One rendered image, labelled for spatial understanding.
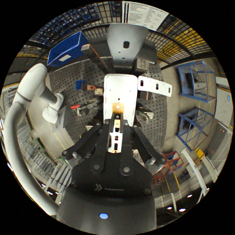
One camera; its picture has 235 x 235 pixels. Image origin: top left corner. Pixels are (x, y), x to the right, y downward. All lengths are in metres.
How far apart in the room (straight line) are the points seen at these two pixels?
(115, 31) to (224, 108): 7.76
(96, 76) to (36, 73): 0.63
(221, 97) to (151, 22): 7.43
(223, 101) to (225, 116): 1.12
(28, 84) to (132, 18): 0.60
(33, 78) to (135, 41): 0.44
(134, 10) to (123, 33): 0.28
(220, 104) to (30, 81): 8.15
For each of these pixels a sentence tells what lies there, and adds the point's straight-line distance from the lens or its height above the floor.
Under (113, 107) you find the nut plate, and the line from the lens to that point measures 0.21.
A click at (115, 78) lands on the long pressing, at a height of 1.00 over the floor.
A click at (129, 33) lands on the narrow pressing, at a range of 0.24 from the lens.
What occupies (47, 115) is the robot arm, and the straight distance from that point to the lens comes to 0.95.
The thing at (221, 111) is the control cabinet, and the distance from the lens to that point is 7.87.
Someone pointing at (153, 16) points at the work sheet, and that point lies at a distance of 0.52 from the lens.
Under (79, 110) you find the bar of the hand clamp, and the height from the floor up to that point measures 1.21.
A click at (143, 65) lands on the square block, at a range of 0.46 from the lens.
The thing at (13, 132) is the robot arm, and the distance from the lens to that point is 0.27.
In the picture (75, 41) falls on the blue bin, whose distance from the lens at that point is 0.68.
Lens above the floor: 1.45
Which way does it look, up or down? 67 degrees down
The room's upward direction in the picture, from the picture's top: 172 degrees counter-clockwise
